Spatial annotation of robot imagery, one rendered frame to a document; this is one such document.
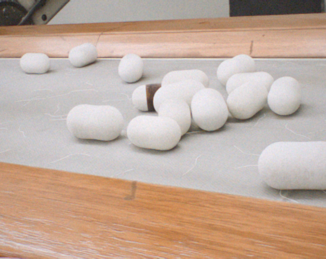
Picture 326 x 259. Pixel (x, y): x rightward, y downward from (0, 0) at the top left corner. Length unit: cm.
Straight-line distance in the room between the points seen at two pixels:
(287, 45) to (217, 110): 20
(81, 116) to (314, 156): 14
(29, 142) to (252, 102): 14
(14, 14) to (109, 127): 76
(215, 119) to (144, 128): 4
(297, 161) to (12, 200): 11
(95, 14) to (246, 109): 269
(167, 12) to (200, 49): 220
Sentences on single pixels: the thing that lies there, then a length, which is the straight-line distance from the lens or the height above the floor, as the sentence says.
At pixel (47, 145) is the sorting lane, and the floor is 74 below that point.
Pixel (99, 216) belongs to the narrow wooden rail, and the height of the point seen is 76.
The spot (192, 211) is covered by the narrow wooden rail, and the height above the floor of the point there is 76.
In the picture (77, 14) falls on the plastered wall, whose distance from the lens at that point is 305.
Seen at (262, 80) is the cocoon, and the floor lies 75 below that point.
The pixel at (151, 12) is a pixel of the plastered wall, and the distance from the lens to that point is 276.
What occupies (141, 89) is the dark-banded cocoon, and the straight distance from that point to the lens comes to 34.
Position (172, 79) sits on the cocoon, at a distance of 36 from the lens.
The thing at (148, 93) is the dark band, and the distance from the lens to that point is 34.
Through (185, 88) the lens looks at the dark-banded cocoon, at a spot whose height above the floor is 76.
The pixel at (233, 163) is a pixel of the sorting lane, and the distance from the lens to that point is 25.
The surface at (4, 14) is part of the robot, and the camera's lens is 102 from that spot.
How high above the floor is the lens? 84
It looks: 19 degrees down
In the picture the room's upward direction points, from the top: 6 degrees counter-clockwise
